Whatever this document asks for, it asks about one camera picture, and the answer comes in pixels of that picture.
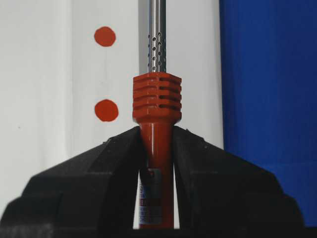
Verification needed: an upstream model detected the orange soldering iron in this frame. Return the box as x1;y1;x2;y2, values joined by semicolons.
133;0;182;230

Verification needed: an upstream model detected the blue mat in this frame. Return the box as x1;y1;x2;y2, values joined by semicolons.
219;0;317;227

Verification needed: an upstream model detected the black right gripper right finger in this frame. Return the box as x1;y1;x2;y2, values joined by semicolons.
172;126;305;238

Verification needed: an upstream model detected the upper orange dot mark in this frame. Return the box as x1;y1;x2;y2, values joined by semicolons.
94;26;116;47

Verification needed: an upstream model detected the middle orange dot mark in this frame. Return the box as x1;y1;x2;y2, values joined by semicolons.
95;99;118;121

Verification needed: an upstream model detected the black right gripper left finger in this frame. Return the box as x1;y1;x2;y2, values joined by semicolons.
0;127;146;238

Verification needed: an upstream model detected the orange dot mark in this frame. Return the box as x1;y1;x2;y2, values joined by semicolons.
94;26;116;47
95;99;118;121

